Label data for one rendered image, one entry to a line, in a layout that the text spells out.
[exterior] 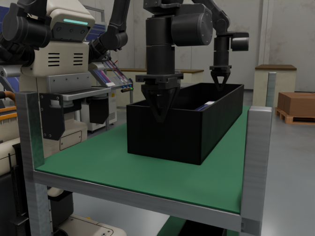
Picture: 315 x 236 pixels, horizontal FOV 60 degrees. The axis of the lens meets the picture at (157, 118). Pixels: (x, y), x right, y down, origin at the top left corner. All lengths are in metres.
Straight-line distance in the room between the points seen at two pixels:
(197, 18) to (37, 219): 0.50
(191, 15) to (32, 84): 0.74
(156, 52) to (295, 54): 9.19
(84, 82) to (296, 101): 4.51
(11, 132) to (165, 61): 0.93
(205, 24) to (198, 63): 9.49
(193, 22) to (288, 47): 9.19
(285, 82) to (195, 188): 6.38
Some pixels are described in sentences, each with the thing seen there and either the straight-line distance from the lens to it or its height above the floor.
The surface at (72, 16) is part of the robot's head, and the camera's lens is 1.02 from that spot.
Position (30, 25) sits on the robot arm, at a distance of 0.85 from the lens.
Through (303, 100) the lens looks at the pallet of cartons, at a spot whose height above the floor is 0.42.
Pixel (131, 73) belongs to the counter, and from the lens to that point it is 5.71.
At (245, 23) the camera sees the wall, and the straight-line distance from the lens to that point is 9.76.
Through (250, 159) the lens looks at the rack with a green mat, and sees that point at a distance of 0.39.
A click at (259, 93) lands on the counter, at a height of 0.30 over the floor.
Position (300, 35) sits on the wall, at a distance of 9.69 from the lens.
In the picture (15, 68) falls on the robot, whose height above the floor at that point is 1.13.
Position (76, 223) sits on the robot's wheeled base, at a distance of 1.65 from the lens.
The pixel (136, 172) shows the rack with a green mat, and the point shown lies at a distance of 0.53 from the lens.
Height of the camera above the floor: 1.17
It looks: 13 degrees down
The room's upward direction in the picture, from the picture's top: straight up
